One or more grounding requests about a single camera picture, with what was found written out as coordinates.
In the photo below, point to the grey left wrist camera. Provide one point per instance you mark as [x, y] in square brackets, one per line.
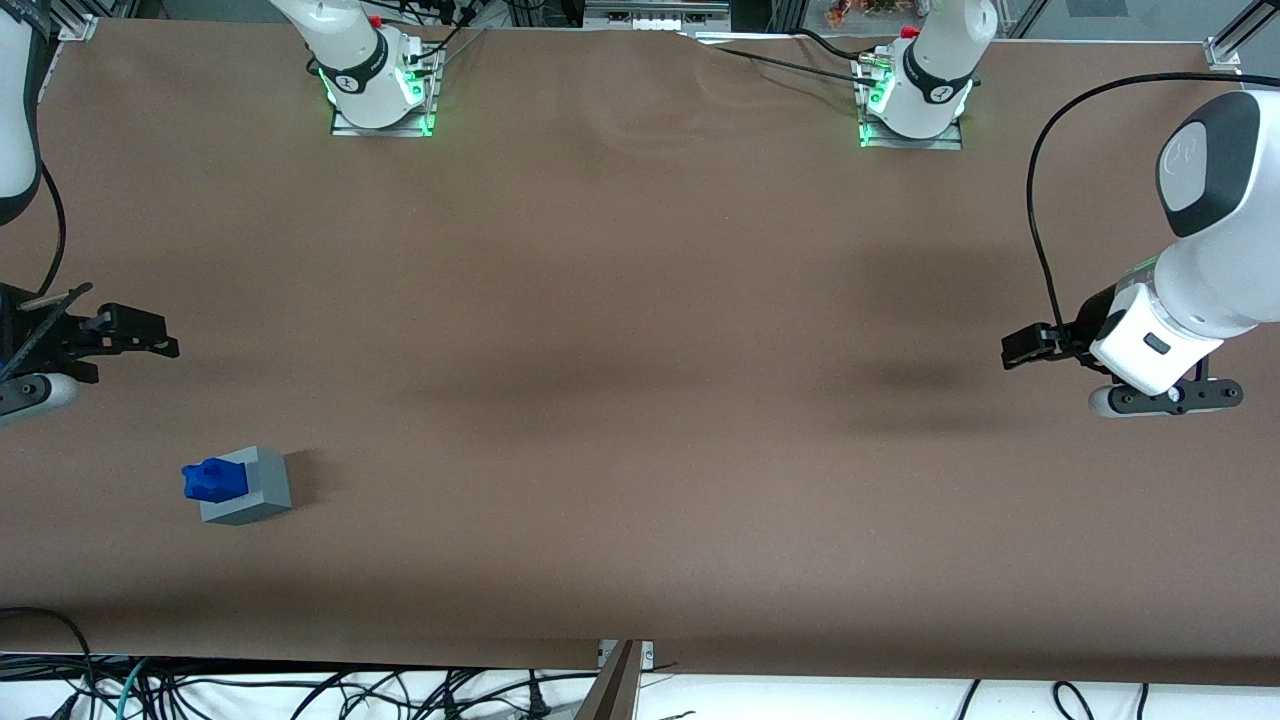
[1165, 397]

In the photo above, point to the blue plastic part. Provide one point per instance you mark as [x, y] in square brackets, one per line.
[215, 481]

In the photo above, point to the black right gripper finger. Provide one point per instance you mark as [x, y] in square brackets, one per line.
[140, 345]
[140, 320]

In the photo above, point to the gray square base block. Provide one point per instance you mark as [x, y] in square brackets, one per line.
[265, 490]

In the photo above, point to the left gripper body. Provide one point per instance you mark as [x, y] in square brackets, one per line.
[1092, 318]

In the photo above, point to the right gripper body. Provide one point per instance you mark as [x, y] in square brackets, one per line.
[52, 335]

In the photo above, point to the orange cluttered objects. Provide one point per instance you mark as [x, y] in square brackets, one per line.
[862, 10]

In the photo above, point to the white power strip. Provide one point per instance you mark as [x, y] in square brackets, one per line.
[655, 14]

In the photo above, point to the aluminium profile beam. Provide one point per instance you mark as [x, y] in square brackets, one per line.
[612, 690]

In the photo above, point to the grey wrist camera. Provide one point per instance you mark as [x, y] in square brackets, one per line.
[35, 393]
[1165, 397]

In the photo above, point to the aluminium corner profile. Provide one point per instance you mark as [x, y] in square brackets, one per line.
[1240, 35]

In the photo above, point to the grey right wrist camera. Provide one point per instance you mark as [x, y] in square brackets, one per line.
[35, 393]

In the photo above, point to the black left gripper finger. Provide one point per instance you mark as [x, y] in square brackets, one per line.
[1022, 350]
[1062, 336]

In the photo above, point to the brown table cover sheet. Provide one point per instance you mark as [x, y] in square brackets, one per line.
[640, 380]

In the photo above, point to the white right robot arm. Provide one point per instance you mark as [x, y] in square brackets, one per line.
[352, 62]

